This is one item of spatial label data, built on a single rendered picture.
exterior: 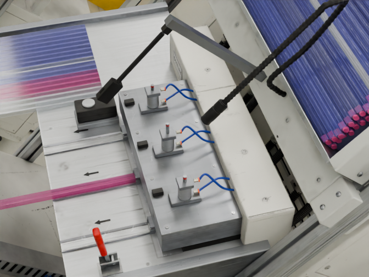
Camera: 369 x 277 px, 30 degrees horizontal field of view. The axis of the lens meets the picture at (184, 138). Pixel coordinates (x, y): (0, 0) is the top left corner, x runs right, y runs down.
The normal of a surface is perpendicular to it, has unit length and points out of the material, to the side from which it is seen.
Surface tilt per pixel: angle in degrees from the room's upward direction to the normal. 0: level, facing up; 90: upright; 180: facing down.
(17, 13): 90
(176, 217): 43
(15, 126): 90
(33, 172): 0
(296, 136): 90
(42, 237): 0
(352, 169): 90
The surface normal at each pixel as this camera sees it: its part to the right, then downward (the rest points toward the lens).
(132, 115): 0.00, -0.68
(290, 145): -0.70, -0.33
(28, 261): 0.66, -0.63
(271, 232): 0.26, 0.71
